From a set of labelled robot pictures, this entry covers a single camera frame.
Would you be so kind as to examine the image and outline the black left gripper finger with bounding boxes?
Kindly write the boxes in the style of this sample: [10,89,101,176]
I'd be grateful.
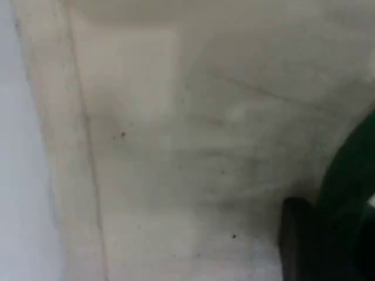
[279,196,323,281]

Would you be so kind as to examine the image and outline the white canvas handbag green handles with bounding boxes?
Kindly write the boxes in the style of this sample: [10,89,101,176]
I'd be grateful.
[11,0,375,281]

